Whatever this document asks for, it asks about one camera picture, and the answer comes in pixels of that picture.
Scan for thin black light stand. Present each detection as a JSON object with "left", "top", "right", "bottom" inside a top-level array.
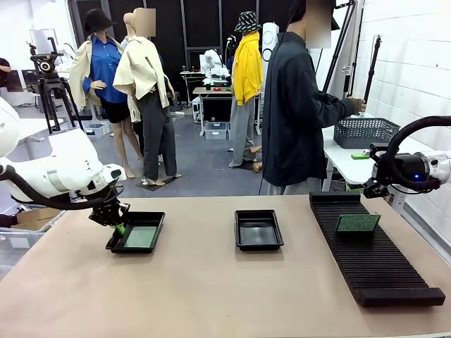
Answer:
[{"left": 362, "top": 35, "right": 383, "bottom": 104}]

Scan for person's right forearm dark sleeve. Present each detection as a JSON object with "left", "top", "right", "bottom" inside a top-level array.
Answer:
[{"left": 316, "top": 92, "right": 353, "bottom": 125}]

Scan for patterned bucket hat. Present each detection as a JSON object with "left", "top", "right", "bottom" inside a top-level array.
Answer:
[{"left": 234, "top": 11, "right": 262, "bottom": 33}]

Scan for black studio stand poles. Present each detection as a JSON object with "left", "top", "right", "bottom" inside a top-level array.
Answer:
[{"left": 322, "top": 0, "right": 364, "bottom": 100}]

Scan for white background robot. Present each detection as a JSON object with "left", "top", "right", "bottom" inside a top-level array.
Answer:
[{"left": 200, "top": 49, "right": 226, "bottom": 85}]

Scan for brown cardboard box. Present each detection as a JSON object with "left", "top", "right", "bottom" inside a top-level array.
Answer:
[{"left": 16, "top": 206, "right": 61, "bottom": 232}]

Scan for grey plastic mesh basket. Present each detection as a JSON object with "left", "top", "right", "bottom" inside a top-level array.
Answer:
[{"left": 333, "top": 118, "right": 402, "bottom": 149}]

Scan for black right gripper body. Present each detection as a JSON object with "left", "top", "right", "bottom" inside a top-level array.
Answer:
[{"left": 385, "top": 152, "right": 429, "bottom": 187}]

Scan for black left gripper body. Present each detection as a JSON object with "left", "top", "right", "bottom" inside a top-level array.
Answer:
[{"left": 88, "top": 199, "right": 130, "bottom": 227}]

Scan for white desk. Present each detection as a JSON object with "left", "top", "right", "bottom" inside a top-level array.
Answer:
[{"left": 17, "top": 118, "right": 71, "bottom": 159}]

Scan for mannequin in cream jacket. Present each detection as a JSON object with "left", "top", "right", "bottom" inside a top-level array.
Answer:
[{"left": 112, "top": 7, "right": 183, "bottom": 187}]

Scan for white round-front appliance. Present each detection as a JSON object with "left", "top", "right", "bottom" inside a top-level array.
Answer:
[{"left": 262, "top": 22, "right": 280, "bottom": 60}]

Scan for background work table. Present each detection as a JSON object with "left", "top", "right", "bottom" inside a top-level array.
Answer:
[{"left": 192, "top": 86, "right": 233, "bottom": 137}]

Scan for black ESD tray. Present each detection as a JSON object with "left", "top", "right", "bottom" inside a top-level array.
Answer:
[
  {"left": 234, "top": 209, "right": 285, "bottom": 251},
  {"left": 105, "top": 211, "right": 166, "bottom": 254}
]

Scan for black slotted board rack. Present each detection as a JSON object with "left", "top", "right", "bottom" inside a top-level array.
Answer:
[{"left": 309, "top": 192, "right": 447, "bottom": 307}]

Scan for person in dark jacket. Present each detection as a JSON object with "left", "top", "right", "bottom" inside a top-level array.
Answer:
[{"left": 259, "top": 0, "right": 367, "bottom": 196}]

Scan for green circuit board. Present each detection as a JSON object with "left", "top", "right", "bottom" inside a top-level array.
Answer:
[
  {"left": 335, "top": 213, "right": 382, "bottom": 235},
  {"left": 125, "top": 226, "right": 158, "bottom": 249}
]

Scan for mannequin in yellow hoodie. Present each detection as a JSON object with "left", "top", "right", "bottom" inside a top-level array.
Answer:
[{"left": 228, "top": 11, "right": 264, "bottom": 170}]

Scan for mannequin in blue shirt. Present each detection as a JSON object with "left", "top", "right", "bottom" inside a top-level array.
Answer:
[{"left": 68, "top": 8, "right": 145, "bottom": 179}]

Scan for black brimmed hat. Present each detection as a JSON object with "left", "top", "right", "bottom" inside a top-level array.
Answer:
[{"left": 83, "top": 8, "right": 118, "bottom": 35}]

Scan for background person black shirt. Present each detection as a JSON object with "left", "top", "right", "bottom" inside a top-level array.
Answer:
[{"left": 0, "top": 57, "right": 12, "bottom": 89}]

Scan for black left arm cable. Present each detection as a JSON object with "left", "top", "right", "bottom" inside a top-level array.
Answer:
[{"left": 0, "top": 165, "right": 125, "bottom": 212}]

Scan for white side table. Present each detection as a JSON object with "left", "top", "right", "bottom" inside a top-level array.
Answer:
[{"left": 322, "top": 112, "right": 451, "bottom": 187}]

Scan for person's right hand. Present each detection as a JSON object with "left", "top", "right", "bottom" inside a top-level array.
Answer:
[{"left": 347, "top": 97, "right": 367, "bottom": 117}]

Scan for black camera tripod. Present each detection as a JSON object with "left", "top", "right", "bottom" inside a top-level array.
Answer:
[{"left": 37, "top": 77, "right": 85, "bottom": 135}]

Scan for clear storage bin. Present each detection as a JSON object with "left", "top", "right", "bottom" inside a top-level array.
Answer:
[{"left": 204, "top": 121, "right": 229, "bottom": 141}]

